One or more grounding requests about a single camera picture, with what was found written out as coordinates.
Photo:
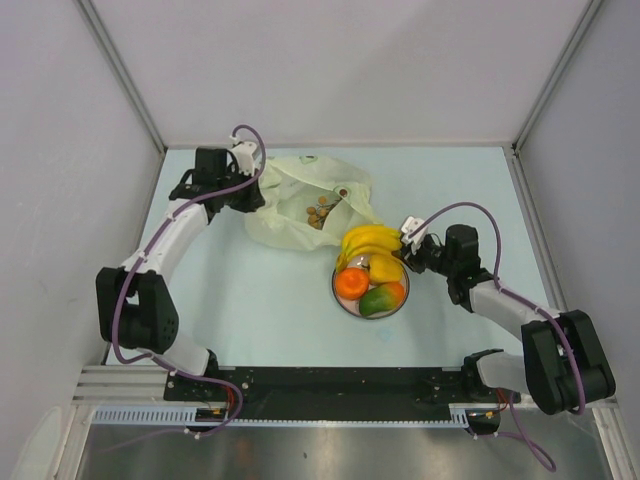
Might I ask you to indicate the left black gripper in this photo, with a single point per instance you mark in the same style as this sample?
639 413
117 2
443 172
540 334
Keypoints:
253 201

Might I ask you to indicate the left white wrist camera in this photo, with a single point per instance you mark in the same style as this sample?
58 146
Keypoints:
246 153

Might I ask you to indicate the aluminium frame rails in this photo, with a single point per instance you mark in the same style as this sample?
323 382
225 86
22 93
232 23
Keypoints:
120 385

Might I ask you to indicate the yellow fake bell pepper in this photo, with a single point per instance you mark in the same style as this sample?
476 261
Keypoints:
384 269

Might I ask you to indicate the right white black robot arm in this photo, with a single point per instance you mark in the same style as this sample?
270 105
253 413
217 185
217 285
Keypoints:
562 365

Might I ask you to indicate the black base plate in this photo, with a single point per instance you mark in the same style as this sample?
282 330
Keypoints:
300 407

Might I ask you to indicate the yellow fake banana bunch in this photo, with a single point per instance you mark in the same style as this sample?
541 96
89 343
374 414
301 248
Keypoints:
366 239

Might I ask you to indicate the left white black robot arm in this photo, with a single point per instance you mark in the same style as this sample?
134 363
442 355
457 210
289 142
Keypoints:
135 307

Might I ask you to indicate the pale yellow plastic bag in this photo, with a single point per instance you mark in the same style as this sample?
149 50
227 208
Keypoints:
290 184

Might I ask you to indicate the green orange fake mango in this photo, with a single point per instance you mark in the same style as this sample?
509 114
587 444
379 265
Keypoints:
381 299

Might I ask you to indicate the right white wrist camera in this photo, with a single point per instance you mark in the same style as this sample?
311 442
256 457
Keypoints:
413 231

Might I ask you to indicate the white plate red characters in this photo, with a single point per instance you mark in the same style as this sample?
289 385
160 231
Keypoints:
351 306

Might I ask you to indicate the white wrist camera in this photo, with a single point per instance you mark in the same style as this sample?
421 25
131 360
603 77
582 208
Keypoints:
413 231
246 153

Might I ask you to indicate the orange fake fruit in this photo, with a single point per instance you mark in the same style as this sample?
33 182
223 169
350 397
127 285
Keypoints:
351 283

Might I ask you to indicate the brown fake longan bunch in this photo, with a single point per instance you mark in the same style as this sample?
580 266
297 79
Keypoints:
318 213

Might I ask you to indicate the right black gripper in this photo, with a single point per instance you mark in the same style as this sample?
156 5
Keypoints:
412 259

